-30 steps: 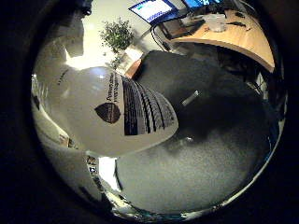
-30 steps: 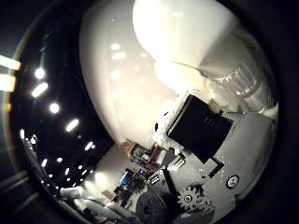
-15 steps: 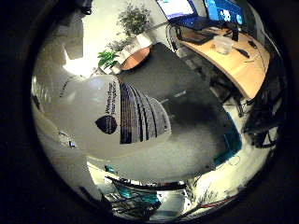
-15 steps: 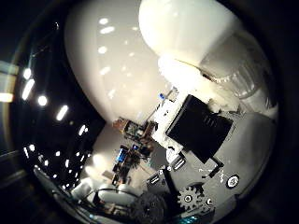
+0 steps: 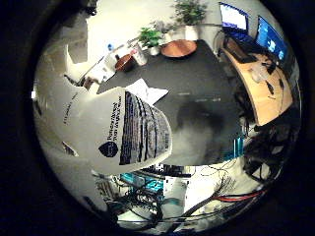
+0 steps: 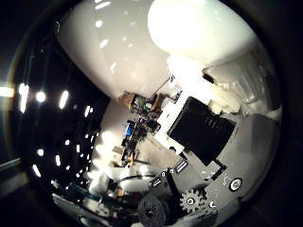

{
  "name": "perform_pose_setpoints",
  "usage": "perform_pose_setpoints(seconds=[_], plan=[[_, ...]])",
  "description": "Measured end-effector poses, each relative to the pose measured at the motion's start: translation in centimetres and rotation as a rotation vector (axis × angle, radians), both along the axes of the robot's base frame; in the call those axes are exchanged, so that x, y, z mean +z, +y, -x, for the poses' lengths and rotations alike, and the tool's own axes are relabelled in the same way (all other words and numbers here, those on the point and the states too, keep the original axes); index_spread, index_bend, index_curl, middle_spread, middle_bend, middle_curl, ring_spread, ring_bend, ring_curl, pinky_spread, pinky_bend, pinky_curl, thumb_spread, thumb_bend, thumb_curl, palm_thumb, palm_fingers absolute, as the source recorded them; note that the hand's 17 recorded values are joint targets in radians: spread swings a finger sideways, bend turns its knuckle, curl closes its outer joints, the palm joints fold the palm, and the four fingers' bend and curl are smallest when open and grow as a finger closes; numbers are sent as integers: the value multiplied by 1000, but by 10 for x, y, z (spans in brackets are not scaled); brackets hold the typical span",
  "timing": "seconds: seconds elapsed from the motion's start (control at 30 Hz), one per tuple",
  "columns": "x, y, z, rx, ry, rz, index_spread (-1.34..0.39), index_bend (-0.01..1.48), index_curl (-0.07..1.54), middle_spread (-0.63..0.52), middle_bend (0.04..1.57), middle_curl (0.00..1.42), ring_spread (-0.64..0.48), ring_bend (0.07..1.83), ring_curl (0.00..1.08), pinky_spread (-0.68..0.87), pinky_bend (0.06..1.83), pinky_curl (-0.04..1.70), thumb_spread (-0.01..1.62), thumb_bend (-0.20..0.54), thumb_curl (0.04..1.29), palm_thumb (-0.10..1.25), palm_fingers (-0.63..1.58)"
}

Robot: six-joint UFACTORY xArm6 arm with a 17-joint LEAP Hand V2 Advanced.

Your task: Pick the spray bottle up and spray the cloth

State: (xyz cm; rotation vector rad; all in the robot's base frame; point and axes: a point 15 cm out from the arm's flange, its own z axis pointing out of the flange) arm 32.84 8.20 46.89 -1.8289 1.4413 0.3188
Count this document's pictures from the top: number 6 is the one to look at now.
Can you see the white spray bottle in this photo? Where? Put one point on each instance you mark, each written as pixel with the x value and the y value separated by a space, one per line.
pixel 195 28

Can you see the wooden shelf unit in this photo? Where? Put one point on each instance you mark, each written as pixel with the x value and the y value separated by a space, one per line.
pixel 142 105

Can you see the small blue screen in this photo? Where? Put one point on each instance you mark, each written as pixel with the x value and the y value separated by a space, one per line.
pixel 128 129

